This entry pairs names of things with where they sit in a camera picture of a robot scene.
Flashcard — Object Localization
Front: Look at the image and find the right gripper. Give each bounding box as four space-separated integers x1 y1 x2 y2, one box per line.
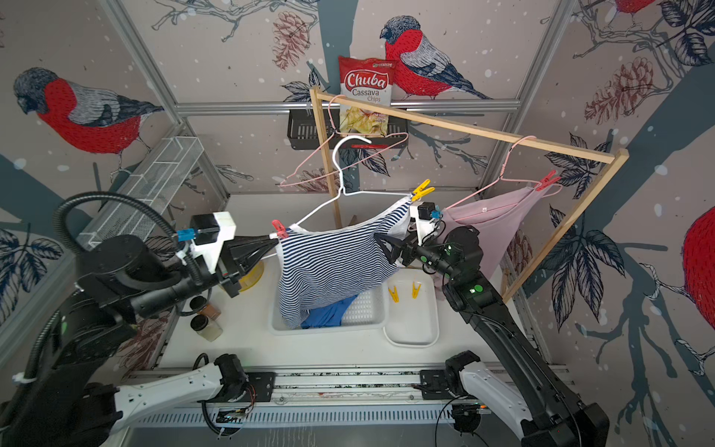
375 215 461 285

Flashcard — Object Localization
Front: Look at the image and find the red clothespin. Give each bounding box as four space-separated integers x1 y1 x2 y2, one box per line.
272 220 289 240
534 169 560 191

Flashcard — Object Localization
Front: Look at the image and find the striped tank top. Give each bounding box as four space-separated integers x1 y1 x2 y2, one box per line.
277 197 411 329

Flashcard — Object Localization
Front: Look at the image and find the blue tank top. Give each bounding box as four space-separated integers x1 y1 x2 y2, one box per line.
301 295 357 330

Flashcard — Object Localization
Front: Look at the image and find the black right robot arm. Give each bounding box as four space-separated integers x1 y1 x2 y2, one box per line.
374 225 610 446

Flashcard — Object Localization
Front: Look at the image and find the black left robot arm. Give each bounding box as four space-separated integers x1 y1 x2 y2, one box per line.
1 192 279 446

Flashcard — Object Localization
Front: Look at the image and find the pink tank top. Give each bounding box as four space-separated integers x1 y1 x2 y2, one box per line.
438 186 552 279

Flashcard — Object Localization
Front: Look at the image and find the yellow bowl with buns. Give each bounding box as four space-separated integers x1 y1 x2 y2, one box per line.
239 261 264 292

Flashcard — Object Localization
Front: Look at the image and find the brown bottle black cap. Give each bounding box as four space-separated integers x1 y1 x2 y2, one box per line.
189 296 222 320

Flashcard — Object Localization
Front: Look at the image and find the white plastic tray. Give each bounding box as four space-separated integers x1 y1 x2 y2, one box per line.
383 269 439 348

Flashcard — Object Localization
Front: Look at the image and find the white perforated plastic basket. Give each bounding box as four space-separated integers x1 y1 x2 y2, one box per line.
267 283 389 335

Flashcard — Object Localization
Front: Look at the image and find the clear bottle black cap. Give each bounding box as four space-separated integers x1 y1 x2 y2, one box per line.
190 314 223 342

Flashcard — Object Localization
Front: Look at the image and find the red clothespin on pink top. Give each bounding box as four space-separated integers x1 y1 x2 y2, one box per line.
534 169 560 191

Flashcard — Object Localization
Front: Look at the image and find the cassava chips bag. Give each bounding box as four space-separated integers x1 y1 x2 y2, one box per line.
338 56 397 136

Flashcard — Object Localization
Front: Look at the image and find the wooden clothes rack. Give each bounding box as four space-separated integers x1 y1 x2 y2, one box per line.
310 88 629 302

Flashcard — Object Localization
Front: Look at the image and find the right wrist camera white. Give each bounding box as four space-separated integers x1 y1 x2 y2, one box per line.
410 200 441 245

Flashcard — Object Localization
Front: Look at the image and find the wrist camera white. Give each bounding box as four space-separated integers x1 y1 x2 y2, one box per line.
176 212 236 274
410 200 441 245

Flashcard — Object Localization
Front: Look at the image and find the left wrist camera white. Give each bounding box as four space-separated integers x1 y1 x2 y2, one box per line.
176 212 236 274

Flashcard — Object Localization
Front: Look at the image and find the white wire mesh shelf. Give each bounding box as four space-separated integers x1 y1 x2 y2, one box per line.
76 136 204 251

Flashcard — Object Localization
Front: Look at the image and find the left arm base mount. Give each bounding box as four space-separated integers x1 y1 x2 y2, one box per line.
194 371 277 404

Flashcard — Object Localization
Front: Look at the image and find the black wall basket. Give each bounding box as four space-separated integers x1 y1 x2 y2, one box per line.
287 110 409 151

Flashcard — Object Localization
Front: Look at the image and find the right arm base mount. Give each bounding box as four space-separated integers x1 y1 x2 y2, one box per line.
413 366 493 400

